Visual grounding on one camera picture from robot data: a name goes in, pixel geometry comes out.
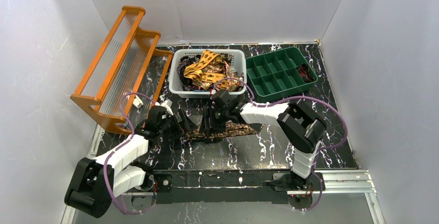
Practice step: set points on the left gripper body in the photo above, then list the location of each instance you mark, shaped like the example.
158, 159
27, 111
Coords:
180, 124

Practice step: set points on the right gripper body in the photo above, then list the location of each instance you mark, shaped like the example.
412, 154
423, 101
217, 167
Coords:
210, 122

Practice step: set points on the black brown floral tie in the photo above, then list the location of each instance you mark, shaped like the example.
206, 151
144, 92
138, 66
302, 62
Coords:
231, 130

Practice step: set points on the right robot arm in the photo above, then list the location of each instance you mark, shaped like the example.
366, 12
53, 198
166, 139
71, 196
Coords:
302, 127

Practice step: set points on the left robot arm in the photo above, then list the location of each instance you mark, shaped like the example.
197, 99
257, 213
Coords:
97, 183

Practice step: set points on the flamingo patterned tie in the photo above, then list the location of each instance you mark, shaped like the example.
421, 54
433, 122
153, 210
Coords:
231, 79

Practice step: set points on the yellow patterned tie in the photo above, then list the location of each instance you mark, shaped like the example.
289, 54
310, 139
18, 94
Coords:
210, 68

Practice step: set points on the orange wooden rack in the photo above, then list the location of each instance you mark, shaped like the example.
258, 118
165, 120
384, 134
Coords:
106, 91

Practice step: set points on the green compartment tray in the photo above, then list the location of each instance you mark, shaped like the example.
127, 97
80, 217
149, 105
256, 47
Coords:
273, 75

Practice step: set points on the rolled dark red tie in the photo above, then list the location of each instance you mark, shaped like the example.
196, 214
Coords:
304, 72

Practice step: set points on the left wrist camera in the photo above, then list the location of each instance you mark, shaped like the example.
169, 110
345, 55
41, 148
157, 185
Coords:
166, 104

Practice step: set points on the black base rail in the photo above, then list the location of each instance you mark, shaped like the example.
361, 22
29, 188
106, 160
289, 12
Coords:
255, 185

